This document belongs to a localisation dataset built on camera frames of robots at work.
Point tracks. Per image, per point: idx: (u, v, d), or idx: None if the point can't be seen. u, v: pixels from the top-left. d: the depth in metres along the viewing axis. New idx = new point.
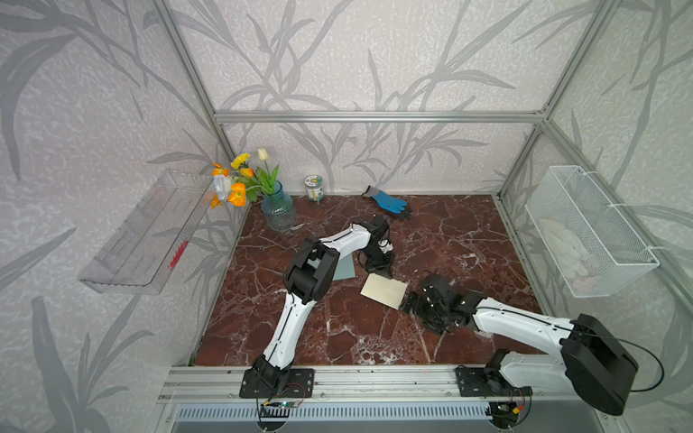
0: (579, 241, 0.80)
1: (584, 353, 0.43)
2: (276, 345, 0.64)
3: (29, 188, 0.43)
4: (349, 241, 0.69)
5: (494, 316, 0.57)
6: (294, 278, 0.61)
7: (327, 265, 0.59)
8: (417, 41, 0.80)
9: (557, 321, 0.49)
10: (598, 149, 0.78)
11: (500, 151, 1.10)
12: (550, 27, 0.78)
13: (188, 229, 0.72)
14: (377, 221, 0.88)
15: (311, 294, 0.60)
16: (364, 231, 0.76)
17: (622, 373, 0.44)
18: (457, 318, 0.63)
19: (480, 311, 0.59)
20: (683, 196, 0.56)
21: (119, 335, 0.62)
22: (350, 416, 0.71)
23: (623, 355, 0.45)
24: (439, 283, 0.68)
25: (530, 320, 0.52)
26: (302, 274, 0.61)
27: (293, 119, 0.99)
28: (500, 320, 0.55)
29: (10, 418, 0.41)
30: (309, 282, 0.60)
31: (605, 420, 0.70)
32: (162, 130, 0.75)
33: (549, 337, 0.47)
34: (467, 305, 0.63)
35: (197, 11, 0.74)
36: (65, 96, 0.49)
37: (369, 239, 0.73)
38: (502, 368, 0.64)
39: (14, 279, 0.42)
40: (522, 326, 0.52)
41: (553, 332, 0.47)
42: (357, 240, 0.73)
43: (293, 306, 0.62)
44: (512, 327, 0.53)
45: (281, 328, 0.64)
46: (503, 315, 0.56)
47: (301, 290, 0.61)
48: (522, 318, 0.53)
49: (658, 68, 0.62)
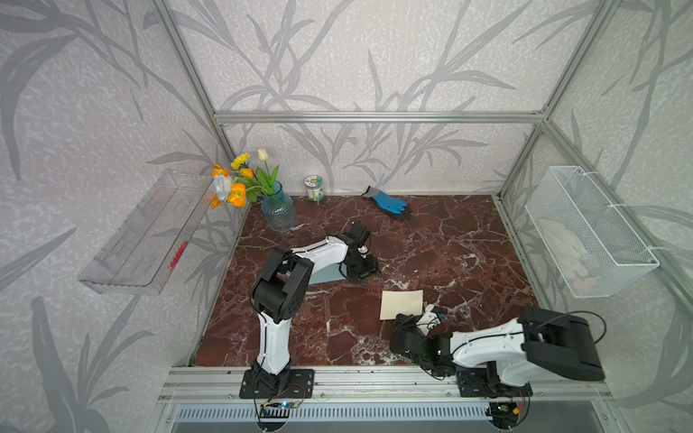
0: (579, 241, 0.80)
1: (540, 351, 0.44)
2: (264, 355, 0.62)
3: (30, 188, 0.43)
4: (324, 253, 0.63)
5: (466, 350, 0.57)
6: (262, 296, 0.53)
7: (297, 279, 0.52)
8: (417, 41, 0.80)
9: (510, 329, 0.50)
10: (598, 149, 0.78)
11: (500, 151, 1.10)
12: (550, 27, 0.78)
13: (188, 229, 0.72)
14: (355, 231, 0.81)
15: (281, 312, 0.51)
16: (340, 244, 0.70)
17: (577, 343, 0.46)
18: (446, 370, 0.60)
19: (460, 353, 0.58)
20: (684, 196, 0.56)
21: (119, 335, 0.62)
22: (350, 416, 0.71)
23: (568, 323, 0.47)
24: (410, 344, 0.62)
25: (491, 339, 0.53)
26: (268, 290, 0.53)
27: (293, 119, 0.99)
28: (472, 354, 0.56)
29: (10, 418, 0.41)
30: (278, 299, 0.52)
31: (605, 421, 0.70)
32: (162, 130, 0.75)
33: (512, 349, 0.49)
34: (444, 352, 0.61)
35: (197, 12, 0.74)
36: (66, 97, 0.51)
37: (345, 253, 0.74)
38: (502, 377, 0.63)
39: (15, 279, 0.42)
40: (487, 349, 0.53)
41: (511, 342, 0.49)
42: (333, 252, 0.67)
43: (267, 324, 0.56)
44: (481, 354, 0.55)
45: (263, 343, 0.60)
46: (469, 345, 0.56)
47: (270, 307, 0.52)
48: (485, 340, 0.54)
49: (657, 69, 0.62)
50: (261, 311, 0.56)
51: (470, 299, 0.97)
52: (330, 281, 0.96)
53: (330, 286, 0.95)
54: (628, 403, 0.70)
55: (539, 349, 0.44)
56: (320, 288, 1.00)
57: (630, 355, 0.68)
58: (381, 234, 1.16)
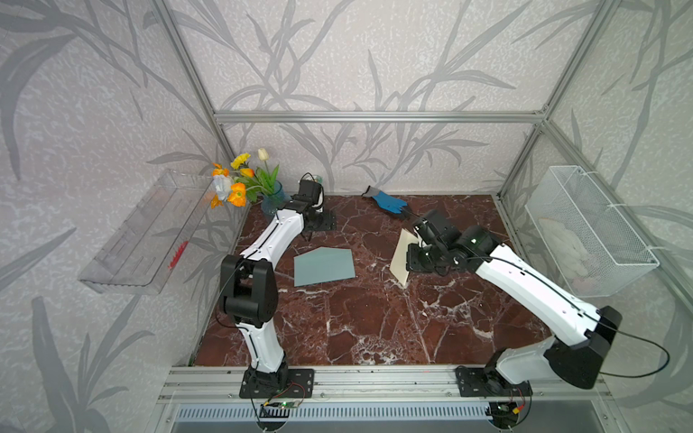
0: (579, 240, 0.80)
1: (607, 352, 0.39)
2: (258, 361, 0.61)
3: (30, 188, 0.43)
4: (281, 241, 0.57)
5: (512, 270, 0.47)
6: (233, 308, 0.50)
7: (262, 279, 0.49)
8: (417, 41, 0.80)
9: (585, 309, 0.43)
10: (598, 148, 0.78)
11: (500, 151, 1.10)
12: (550, 27, 0.78)
13: (188, 229, 0.72)
14: (306, 192, 0.73)
15: (261, 316, 0.50)
16: (293, 217, 0.63)
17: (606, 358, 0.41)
18: (461, 253, 0.50)
19: (494, 261, 0.48)
20: (684, 196, 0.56)
21: (119, 335, 0.62)
22: (350, 416, 0.71)
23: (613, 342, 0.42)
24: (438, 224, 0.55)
25: (552, 294, 0.44)
26: (237, 299, 0.51)
27: (294, 119, 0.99)
28: (511, 277, 0.47)
29: (10, 418, 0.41)
30: (251, 305, 0.50)
31: (605, 420, 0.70)
32: (162, 130, 0.75)
33: (568, 320, 0.42)
34: (475, 243, 0.50)
35: (197, 12, 0.74)
36: (65, 96, 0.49)
37: (300, 224, 0.65)
38: (499, 364, 0.64)
39: (15, 279, 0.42)
40: (539, 296, 0.44)
41: (577, 317, 0.42)
42: (290, 231, 0.61)
43: (250, 332, 0.54)
44: (524, 290, 0.46)
45: (253, 347, 0.58)
46: (524, 275, 0.46)
47: (246, 316, 0.50)
48: (544, 289, 0.45)
49: (658, 68, 0.62)
50: (238, 322, 0.54)
51: (470, 299, 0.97)
52: (330, 281, 0.96)
53: (330, 286, 0.95)
54: (628, 403, 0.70)
55: (600, 353, 0.39)
56: (320, 287, 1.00)
57: (630, 355, 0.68)
58: (381, 234, 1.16)
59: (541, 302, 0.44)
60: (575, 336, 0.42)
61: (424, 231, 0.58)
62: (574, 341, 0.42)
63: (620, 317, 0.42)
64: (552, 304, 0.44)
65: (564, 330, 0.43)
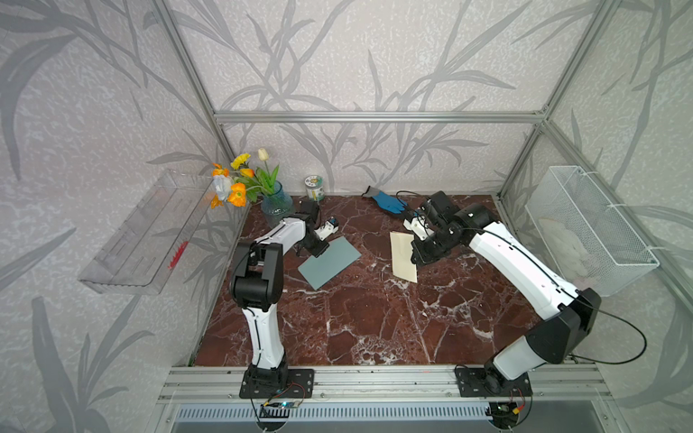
0: (579, 241, 0.80)
1: (576, 326, 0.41)
2: (260, 352, 0.62)
3: (29, 188, 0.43)
4: (288, 235, 0.65)
5: (500, 244, 0.50)
6: (242, 291, 0.54)
7: (273, 262, 0.54)
8: (417, 41, 0.80)
9: (563, 286, 0.45)
10: (598, 148, 0.78)
11: (500, 151, 1.10)
12: (550, 27, 0.78)
13: (188, 229, 0.72)
14: (305, 207, 0.84)
15: (268, 299, 0.54)
16: (300, 221, 0.72)
17: (577, 337, 0.47)
18: (457, 228, 0.54)
19: (485, 234, 0.51)
20: (683, 196, 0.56)
21: (119, 335, 0.62)
22: (350, 416, 0.71)
23: (587, 328, 0.47)
24: (439, 202, 0.60)
25: (535, 270, 0.47)
26: (248, 281, 0.55)
27: (294, 119, 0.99)
28: (498, 250, 0.50)
29: (10, 418, 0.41)
30: (261, 287, 0.54)
31: (605, 420, 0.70)
32: (163, 130, 0.75)
33: (546, 293, 0.45)
34: (473, 218, 0.53)
35: (197, 12, 0.74)
36: (65, 96, 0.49)
37: (306, 230, 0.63)
38: (496, 361, 0.65)
39: (15, 279, 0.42)
40: (522, 269, 0.47)
41: (554, 291, 0.45)
42: (295, 231, 0.70)
43: (255, 317, 0.57)
44: (509, 263, 0.49)
45: (256, 338, 0.60)
46: (512, 249, 0.49)
47: (254, 299, 0.54)
48: (529, 263, 0.48)
49: (658, 68, 0.62)
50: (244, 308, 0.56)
51: (470, 299, 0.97)
52: (330, 281, 0.96)
53: (330, 286, 0.95)
54: (629, 403, 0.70)
55: (568, 323, 0.41)
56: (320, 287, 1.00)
57: (630, 355, 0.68)
58: (381, 234, 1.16)
59: (524, 276, 0.47)
60: (549, 308, 0.44)
61: (429, 210, 0.63)
62: (548, 314, 0.45)
63: (598, 298, 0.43)
64: (533, 278, 0.46)
65: (541, 303, 0.45)
